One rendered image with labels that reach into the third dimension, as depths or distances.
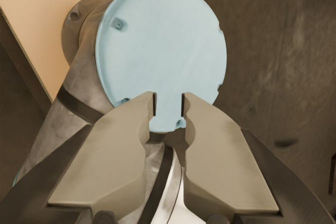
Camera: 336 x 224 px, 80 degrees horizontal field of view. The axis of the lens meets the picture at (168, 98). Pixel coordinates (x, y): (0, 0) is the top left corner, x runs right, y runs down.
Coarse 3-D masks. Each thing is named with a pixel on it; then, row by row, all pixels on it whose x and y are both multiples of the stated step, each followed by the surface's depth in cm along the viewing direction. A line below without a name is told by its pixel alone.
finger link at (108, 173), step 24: (144, 96) 12; (120, 120) 9; (144, 120) 10; (96, 144) 8; (120, 144) 8; (72, 168) 7; (96, 168) 7; (120, 168) 7; (144, 168) 8; (72, 192) 6; (96, 192) 6; (120, 192) 6; (144, 192) 8; (120, 216) 7
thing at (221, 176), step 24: (192, 96) 12; (192, 120) 10; (216, 120) 10; (192, 144) 8; (216, 144) 8; (240, 144) 8; (192, 168) 7; (216, 168) 7; (240, 168) 7; (192, 192) 7; (216, 192) 6; (240, 192) 6; (264, 192) 6
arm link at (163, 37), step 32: (128, 0) 17; (160, 0) 18; (192, 0) 19; (96, 32) 19; (128, 32) 17; (160, 32) 18; (192, 32) 20; (96, 64) 18; (128, 64) 17; (160, 64) 19; (192, 64) 21; (224, 64) 23; (64, 96) 22; (96, 96) 20; (128, 96) 18; (160, 96) 20; (160, 128) 20
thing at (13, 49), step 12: (0, 12) 44; (0, 24) 45; (0, 36) 45; (12, 36) 46; (12, 48) 47; (12, 60) 48; (24, 60) 49; (24, 72) 49; (36, 84) 51; (36, 96) 52; (48, 108) 54
